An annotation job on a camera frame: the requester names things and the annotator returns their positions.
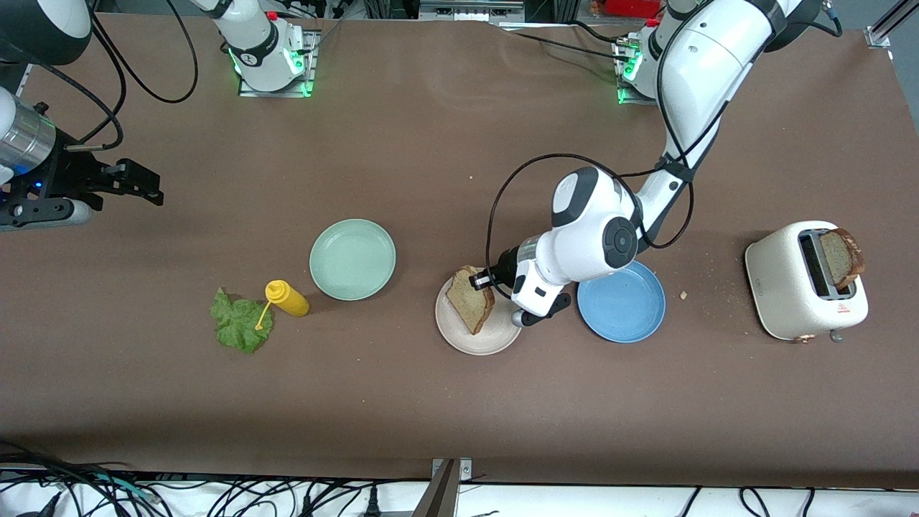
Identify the yellow mustard squeeze bottle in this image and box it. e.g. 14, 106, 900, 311
255, 279, 311, 332

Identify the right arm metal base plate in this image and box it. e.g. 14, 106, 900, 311
237, 29, 317, 98

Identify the grey metal rack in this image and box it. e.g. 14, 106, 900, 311
419, 0, 526, 24

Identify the teal network cable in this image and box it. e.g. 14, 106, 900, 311
90, 472, 157, 501

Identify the white toaster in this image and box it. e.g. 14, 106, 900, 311
745, 219, 869, 343

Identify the white cable shelf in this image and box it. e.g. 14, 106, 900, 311
0, 463, 919, 517

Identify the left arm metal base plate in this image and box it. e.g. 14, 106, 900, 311
616, 39, 694, 107

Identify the green plate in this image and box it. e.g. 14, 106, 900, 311
309, 218, 397, 302

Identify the aluminium edge bracket profile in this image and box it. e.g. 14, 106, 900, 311
411, 457, 474, 517

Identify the black looped cable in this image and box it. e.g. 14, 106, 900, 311
740, 487, 774, 517

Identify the beige plate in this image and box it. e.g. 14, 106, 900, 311
435, 267, 526, 356

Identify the green lettuce leaf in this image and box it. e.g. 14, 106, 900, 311
210, 287, 275, 354

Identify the toasted bread slice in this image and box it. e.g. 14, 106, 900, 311
818, 228, 866, 289
445, 266, 496, 335

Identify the aluminium frame profile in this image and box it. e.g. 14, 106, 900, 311
865, 0, 919, 50

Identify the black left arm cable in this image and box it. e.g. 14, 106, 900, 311
486, 0, 841, 299

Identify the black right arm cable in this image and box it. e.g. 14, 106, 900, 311
29, 0, 198, 149

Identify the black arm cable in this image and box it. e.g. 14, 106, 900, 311
486, 0, 841, 299
29, 0, 198, 149

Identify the blue plate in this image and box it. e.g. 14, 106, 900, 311
577, 260, 667, 344

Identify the red box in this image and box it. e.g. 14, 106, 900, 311
592, 0, 663, 19

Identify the black base power cable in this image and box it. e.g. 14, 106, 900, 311
503, 20, 636, 65

